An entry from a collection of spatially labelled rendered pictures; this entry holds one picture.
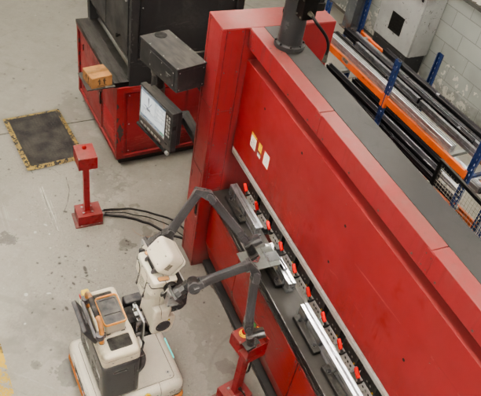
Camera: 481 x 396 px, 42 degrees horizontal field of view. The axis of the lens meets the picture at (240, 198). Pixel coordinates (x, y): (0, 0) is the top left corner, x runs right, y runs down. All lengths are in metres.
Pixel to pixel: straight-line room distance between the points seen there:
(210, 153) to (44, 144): 2.49
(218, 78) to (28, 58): 4.19
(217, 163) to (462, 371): 2.56
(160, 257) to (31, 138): 3.31
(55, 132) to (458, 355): 5.00
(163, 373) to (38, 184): 2.53
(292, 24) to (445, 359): 2.10
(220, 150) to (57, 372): 2.03
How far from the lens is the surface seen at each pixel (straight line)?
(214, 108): 4.45
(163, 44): 4.60
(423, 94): 5.68
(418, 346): 3.22
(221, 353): 5.07
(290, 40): 3.99
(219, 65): 4.26
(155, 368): 4.63
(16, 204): 6.13
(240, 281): 4.79
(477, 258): 2.99
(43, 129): 6.95
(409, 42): 8.63
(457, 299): 2.87
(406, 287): 3.16
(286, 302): 4.34
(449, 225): 3.08
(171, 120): 4.53
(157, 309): 4.14
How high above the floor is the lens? 4.21
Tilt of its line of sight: 42 degrees down
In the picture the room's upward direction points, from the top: 11 degrees clockwise
